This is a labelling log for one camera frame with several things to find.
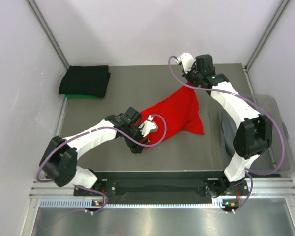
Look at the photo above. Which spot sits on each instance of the grey t shirt in bin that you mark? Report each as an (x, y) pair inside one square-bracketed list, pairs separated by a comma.
[(228, 129)]

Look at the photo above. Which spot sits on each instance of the folded black t shirt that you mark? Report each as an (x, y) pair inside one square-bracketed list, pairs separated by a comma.
[(85, 80)]

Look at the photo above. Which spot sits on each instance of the aluminium frame rail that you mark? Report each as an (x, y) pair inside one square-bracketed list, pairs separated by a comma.
[(262, 188)]

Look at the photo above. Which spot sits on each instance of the folded green t shirt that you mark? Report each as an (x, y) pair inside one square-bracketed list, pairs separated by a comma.
[(79, 96)]

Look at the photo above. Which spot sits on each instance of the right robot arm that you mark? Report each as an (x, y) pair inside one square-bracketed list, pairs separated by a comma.
[(254, 130)]

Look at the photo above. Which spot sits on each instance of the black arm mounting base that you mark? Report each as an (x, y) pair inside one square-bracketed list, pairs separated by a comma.
[(167, 187)]

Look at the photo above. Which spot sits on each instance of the left corner aluminium post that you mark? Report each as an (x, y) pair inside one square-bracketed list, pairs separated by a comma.
[(48, 32)]

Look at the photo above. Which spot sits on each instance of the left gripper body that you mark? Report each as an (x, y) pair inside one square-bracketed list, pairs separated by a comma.
[(134, 132)]

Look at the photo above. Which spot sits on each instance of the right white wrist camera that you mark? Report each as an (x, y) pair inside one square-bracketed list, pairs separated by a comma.
[(186, 60)]

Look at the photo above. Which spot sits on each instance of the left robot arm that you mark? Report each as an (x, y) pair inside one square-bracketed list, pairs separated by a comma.
[(59, 161)]

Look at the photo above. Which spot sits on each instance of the corner aluminium post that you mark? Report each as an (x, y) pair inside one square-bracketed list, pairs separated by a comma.
[(48, 32), (283, 5)]

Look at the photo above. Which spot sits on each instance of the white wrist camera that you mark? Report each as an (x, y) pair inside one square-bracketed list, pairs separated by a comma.
[(186, 60), (148, 126)]

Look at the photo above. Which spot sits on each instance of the grey slotted cable duct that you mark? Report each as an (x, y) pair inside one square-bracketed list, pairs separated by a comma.
[(91, 203)]

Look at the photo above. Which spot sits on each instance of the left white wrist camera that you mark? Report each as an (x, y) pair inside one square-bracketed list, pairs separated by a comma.
[(148, 126)]

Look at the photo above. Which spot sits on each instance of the red t shirt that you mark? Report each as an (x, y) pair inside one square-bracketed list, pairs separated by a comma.
[(179, 112)]

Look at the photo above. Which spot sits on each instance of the clear plastic bin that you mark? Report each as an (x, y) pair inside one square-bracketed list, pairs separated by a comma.
[(272, 156)]

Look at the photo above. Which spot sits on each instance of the right corner aluminium post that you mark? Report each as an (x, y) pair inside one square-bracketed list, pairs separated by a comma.
[(283, 5)]

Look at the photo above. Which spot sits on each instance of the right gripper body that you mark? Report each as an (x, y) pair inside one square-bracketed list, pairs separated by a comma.
[(193, 76)]

